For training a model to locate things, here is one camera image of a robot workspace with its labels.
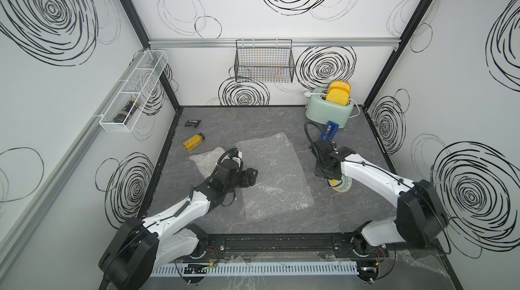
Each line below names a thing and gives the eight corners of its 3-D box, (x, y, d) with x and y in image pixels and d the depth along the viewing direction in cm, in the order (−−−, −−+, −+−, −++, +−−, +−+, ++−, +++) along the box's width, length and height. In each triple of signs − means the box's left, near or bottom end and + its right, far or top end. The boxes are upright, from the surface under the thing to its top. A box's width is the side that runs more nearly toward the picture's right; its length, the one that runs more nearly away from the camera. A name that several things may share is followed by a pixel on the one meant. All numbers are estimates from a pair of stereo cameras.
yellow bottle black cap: (184, 147, 104) (182, 143, 101) (201, 136, 109) (199, 131, 106) (190, 153, 102) (187, 148, 99) (206, 141, 107) (204, 136, 104)
